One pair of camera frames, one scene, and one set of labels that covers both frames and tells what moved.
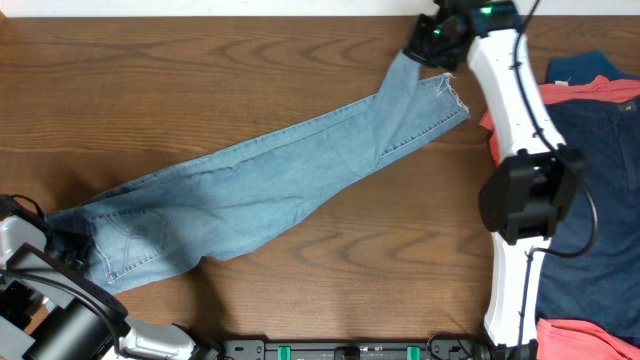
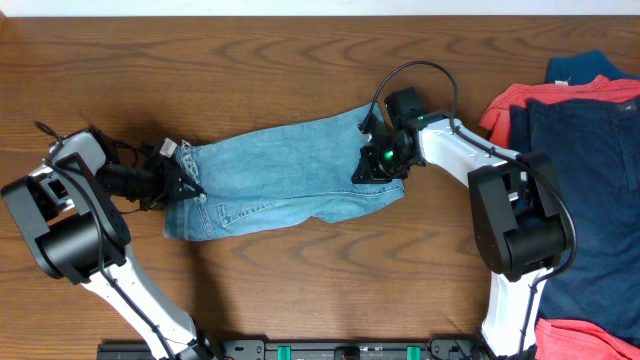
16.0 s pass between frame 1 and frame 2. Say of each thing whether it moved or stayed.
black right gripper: moved
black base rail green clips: stayed
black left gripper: moved
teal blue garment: stayed
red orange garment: stayed
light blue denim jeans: moved
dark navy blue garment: stayed
